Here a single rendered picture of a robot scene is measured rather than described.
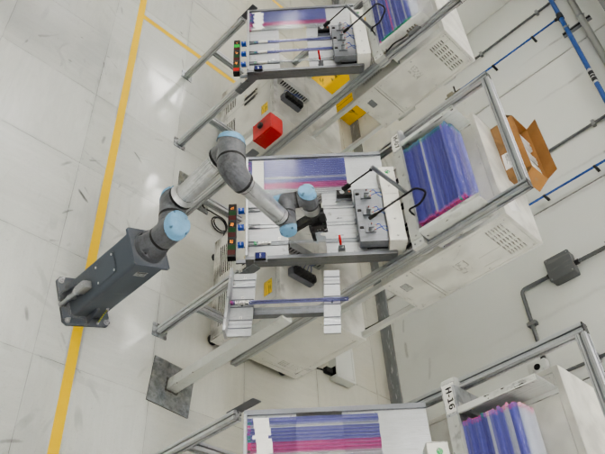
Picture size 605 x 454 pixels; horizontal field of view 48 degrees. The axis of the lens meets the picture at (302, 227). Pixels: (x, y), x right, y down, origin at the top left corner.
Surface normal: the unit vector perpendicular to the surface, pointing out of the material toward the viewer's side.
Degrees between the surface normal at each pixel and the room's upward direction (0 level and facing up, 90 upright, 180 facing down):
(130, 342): 0
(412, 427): 44
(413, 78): 90
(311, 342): 90
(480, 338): 89
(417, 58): 90
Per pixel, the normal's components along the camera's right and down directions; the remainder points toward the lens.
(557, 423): -0.71, -0.44
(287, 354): 0.05, 0.75
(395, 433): 0.00, -0.66
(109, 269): -0.65, -0.15
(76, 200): 0.70, -0.50
